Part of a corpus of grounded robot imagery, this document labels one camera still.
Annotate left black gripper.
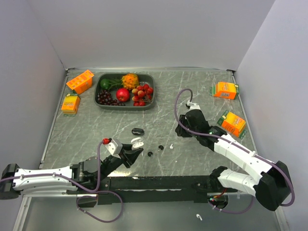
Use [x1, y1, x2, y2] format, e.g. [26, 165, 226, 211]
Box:
[97, 143, 143, 180]

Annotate white earbud charging case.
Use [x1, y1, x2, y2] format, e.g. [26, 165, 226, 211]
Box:
[131, 137, 144, 150]

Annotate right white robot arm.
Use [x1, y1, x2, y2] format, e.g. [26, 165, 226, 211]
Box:
[175, 109, 295, 211]

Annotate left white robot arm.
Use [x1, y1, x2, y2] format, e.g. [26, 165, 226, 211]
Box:
[0, 138, 144, 200]

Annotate black glossy small case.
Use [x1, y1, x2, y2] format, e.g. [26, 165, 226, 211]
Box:
[131, 128, 145, 136]

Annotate orange box front right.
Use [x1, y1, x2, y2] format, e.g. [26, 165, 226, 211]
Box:
[217, 110, 246, 140]

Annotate orange box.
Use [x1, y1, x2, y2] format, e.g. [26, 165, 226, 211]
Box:
[210, 82, 239, 100]
[217, 110, 246, 140]

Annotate red lychee cluster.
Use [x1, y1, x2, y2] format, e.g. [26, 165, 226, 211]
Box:
[131, 84, 154, 106]

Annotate red apple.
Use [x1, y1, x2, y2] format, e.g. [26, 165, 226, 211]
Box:
[116, 88, 130, 103]

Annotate dark purple grape bunch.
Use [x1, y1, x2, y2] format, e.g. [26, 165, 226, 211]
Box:
[96, 90, 125, 106]

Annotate orange box back right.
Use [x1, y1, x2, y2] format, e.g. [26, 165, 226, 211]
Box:
[210, 82, 239, 100]

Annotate dark grey fruit tray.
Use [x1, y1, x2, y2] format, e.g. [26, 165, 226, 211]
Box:
[94, 73, 155, 111]

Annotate orange spiky fruit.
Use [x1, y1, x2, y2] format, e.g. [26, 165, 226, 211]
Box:
[121, 73, 140, 90]

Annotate green lime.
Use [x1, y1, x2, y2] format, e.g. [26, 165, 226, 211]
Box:
[100, 78, 111, 90]

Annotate orange sponge pack left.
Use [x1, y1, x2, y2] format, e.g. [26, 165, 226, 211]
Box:
[61, 93, 80, 116]

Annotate orange carton back left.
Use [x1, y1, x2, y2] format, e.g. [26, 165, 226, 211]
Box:
[66, 70, 94, 94]

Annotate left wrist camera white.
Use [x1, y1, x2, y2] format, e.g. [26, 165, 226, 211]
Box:
[103, 138, 123, 159]

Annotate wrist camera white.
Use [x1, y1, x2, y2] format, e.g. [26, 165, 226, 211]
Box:
[103, 138, 123, 159]
[186, 101, 200, 111]

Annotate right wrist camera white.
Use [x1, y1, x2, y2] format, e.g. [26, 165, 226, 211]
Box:
[186, 101, 200, 111]

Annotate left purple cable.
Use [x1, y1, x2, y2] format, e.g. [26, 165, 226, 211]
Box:
[0, 141, 106, 193]

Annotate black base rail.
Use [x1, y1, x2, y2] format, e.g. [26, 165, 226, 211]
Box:
[66, 175, 238, 205]

